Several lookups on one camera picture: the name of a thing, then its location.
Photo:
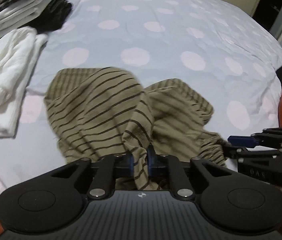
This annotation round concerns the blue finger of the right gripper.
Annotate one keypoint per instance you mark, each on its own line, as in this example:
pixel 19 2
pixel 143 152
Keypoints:
pixel 257 139
pixel 236 152

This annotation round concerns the olive striped pants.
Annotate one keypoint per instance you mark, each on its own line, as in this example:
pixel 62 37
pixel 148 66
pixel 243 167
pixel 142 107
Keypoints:
pixel 95 112

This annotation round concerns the folded white gauze garment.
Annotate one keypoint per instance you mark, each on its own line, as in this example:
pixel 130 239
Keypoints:
pixel 19 52

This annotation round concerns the polka dot bed sheet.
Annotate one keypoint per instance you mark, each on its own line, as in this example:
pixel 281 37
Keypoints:
pixel 213 46

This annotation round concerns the folded black clothes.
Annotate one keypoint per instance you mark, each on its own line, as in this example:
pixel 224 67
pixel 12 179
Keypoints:
pixel 52 17

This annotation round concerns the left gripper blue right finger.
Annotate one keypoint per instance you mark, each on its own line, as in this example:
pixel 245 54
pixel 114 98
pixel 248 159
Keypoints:
pixel 169 173

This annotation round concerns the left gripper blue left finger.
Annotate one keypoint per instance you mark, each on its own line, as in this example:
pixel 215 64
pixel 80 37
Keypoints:
pixel 105 173

